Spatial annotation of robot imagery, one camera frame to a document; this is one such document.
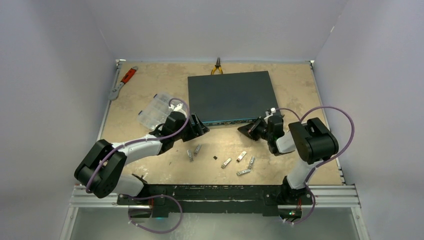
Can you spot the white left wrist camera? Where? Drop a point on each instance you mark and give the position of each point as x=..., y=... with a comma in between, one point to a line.
x=180, y=107

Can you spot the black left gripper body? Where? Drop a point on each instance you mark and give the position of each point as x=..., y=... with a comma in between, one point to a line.
x=192, y=131

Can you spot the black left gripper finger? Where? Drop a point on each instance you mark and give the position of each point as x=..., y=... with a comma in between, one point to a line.
x=201, y=131
x=197, y=123

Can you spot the small white network plug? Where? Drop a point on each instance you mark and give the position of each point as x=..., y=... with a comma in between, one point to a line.
x=190, y=156

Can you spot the dark grey network switch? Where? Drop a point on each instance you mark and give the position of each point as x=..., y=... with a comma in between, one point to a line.
x=232, y=98

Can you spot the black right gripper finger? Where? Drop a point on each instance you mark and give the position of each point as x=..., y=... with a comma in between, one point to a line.
x=259, y=122
x=247, y=131

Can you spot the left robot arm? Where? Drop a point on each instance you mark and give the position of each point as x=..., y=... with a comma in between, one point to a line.
x=101, y=169

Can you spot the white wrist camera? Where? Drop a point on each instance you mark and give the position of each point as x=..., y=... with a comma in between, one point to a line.
x=180, y=107
x=270, y=112

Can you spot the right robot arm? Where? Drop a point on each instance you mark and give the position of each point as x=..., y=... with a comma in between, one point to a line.
x=313, y=142

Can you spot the yellow handled pliers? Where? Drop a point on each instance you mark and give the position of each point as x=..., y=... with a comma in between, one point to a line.
x=217, y=67

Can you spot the red handled adjustable wrench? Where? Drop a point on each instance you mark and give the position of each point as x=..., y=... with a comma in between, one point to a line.
x=114, y=93

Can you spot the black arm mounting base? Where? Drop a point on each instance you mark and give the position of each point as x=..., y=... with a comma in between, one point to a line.
x=268, y=200

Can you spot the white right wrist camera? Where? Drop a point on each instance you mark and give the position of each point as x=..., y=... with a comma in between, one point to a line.
x=270, y=112

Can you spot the aluminium frame rail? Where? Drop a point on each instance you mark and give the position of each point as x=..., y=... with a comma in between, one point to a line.
x=326, y=196

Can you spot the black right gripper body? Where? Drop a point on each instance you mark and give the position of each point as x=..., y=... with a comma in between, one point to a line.
x=261, y=131

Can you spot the clear plastic organizer box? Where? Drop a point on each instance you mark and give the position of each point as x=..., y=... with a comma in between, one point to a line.
x=157, y=111

